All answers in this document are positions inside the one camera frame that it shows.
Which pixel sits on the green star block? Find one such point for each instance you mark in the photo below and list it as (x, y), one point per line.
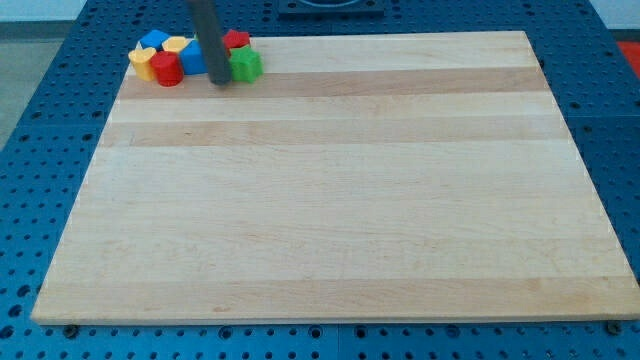
(246, 64)

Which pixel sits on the red star block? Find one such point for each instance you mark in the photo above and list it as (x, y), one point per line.
(235, 39)

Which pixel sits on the wooden board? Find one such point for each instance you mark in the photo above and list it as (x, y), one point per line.
(369, 178)

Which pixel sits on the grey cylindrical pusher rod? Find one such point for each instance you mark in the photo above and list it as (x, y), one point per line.
(208, 30)

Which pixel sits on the blue cube block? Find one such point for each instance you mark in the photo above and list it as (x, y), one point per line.
(192, 60)

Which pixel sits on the red cylinder block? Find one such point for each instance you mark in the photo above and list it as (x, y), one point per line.
(167, 68)

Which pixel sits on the yellow round block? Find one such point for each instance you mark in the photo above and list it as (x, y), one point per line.
(175, 44)

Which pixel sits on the yellow heart block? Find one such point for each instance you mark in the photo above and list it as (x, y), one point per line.
(140, 60)

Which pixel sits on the blue pentagon block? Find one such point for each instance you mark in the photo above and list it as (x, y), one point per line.
(153, 39)

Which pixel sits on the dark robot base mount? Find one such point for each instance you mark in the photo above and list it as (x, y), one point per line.
(296, 8)

